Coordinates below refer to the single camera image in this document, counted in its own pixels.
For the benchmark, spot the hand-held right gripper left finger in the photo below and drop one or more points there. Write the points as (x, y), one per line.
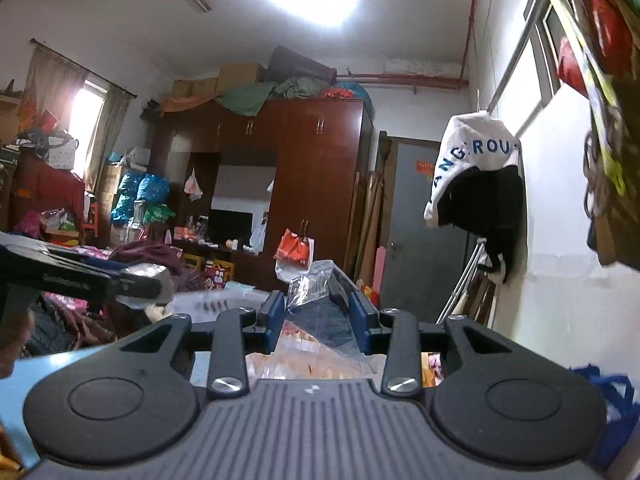
(275, 321)

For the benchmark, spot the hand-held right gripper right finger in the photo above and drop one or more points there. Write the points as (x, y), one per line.
(357, 321)

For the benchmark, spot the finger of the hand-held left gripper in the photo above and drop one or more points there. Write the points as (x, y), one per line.
(100, 266)
(100, 287)

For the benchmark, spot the dark packet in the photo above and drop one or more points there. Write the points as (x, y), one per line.
(325, 320)

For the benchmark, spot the pink floral blanket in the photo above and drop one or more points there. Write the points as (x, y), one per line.
(65, 305)

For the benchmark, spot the maroon cloth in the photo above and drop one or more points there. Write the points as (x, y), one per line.
(150, 257)

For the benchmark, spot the pink board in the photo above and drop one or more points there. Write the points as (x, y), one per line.
(380, 270)

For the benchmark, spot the orange white shopping bag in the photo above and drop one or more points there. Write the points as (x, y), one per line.
(295, 255)

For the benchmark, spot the red toy box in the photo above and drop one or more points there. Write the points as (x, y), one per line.
(216, 276)

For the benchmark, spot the green packet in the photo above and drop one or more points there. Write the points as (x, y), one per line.
(159, 214)

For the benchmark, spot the blue plastic bags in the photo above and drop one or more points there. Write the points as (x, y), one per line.
(145, 192)

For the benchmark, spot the orange printed cloth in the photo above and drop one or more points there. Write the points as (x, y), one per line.
(432, 367)

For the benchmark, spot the wooden planks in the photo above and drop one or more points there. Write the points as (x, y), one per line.
(365, 225)

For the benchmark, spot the black television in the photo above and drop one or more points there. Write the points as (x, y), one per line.
(231, 227)

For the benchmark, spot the folding metal rack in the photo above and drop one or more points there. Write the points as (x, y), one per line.
(465, 280)

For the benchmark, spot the grey door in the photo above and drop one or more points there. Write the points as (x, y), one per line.
(415, 220)

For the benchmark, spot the white patterned bag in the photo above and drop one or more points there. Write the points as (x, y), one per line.
(64, 155)

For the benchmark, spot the pink white hanging plastic bag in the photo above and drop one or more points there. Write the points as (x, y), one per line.
(193, 187)

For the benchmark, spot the bright window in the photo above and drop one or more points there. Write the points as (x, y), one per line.
(87, 125)

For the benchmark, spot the beige curtain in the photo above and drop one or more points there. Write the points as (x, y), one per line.
(112, 125)
(50, 80)

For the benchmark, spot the brown wooden wardrobe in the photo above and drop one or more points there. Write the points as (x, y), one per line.
(310, 160)

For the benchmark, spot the red door sticker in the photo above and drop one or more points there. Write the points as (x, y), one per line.
(425, 170)

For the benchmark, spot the black hanging garment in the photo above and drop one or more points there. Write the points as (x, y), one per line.
(500, 210)

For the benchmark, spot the small cardboard box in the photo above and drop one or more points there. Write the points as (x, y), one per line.
(192, 87)

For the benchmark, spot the curtain rod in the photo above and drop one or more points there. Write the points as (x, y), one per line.
(80, 65)

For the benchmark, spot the green cloth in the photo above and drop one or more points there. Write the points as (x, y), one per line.
(245, 97)

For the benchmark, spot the red and blue bag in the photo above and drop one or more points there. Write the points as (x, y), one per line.
(347, 91)

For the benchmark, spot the large cardboard box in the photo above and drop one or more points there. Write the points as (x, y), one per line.
(240, 77)

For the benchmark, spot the dark rolled mat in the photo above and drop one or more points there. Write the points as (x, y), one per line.
(300, 62)

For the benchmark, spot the blue woven bag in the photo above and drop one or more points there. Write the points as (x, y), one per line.
(620, 410)

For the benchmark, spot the brown hanging bag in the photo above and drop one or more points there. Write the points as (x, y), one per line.
(620, 185)

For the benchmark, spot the red ceiling pipe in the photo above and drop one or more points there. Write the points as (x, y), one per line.
(470, 20)

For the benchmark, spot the red hanging bag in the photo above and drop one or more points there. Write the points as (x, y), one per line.
(605, 25)

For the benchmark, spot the metal wall rod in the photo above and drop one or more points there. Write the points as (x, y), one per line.
(520, 55)

